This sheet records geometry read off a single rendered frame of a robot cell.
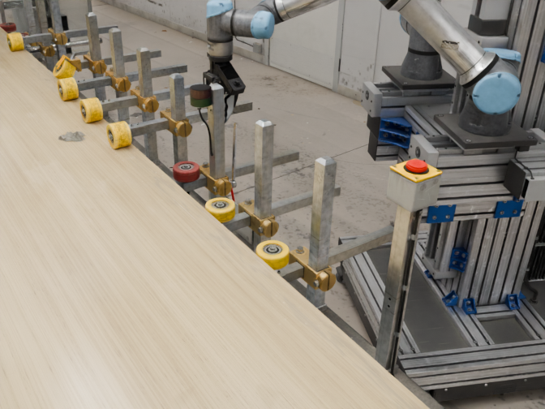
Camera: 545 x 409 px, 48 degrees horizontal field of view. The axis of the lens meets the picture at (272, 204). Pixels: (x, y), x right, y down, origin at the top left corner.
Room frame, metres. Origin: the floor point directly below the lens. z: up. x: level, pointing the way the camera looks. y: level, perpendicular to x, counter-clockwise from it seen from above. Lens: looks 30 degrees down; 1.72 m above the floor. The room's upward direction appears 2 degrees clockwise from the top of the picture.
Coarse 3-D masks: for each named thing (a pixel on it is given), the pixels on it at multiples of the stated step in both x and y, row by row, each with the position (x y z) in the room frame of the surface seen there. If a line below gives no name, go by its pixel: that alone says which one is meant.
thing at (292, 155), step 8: (288, 152) 1.85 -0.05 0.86; (296, 152) 1.85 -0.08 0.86; (272, 160) 1.79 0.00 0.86; (280, 160) 1.81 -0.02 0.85; (288, 160) 1.82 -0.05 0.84; (296, 160) 1.84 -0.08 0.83; (240, 168) 1.72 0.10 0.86; (248, 168) 1.73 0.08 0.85; (200, 176) 1.65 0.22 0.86; (184, 184) 1.60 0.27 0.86; (192, 184) 1.62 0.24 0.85; (200, 184) 1.63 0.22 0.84
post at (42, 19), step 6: (36, 0) 3.05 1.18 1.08; (42, 0) 3.06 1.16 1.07; (36, 6) 3.06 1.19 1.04; (42, 6) 3.06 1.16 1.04; (42, 12) 3.06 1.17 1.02; (42, 18) 3.05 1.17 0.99; (42, 24) 3.05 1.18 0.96; (42, 30) 3.05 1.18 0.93; (42, 42) 3.06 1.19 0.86; (48, 42) 3.06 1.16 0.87; (48, 60) 3.05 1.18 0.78; (48, 66) 3.05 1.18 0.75
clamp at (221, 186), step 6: (204, 168) 1.69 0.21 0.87; (204, 174) 1.65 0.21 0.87; (210, 180) 1.63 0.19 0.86; (216, 180) 1.61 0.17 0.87; (222, 180) 1.61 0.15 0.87; (228, 180) 1.63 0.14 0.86; (210, 186) 1.63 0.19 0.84; (216, 186) 1.60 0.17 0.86; (222, 186) 1.60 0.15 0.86; (228, 186) 1.61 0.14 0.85; (216, 192) 1.61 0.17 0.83; (222, 192) 1.60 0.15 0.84; (228, 192) 1.61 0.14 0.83
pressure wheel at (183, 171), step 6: (180, 162) 1.65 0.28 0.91; (186, 162) 1.65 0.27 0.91; (192, 162) 1.65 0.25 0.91; (174, 168) 1.61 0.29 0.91; (180, 168) 1.62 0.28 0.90; (186, 168) 1.61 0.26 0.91; (192, 168) 1.62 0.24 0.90; (198, 168) 1.62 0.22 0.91; (174, 174) 1.60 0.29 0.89; (180, 174) 1.59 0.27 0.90; (186, 174) 1.58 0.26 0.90; (192, 174) 1.59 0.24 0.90; (198, 174) 1.61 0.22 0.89; (180, 180) 1.59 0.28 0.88; (186, 180) 1.58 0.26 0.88; (192, 180) 1.59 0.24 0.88
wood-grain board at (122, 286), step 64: (0, 64) 2.57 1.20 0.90; (0, 128) 1.88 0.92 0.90; (64, 128) 1.90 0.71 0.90; (0, 192) 1.44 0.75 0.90; (64, 192) 1.45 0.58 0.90; (128, 192) 1.47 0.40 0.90; (0, 256) 1.14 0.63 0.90; (64, 256) 1.15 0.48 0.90; (128, 256) 1.16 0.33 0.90; (192, 256) 1.17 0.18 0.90; (256, 256) 1.17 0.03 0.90; (0, 320) 0.93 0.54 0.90; (64, 320) 0.93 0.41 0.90; (128, 320) 0.94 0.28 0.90; (192, 320) 0.94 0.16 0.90; (256, 320) 0.95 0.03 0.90; (320, 320) 0.96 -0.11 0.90; (0, 384) 0.76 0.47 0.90; (64, 384) 0.76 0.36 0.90; (128, 384) 0.77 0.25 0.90; (192, 384) 0.77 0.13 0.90; (256, 384) 0.78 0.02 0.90; (320, 384) 0.78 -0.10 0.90; (384, 384) 0.79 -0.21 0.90
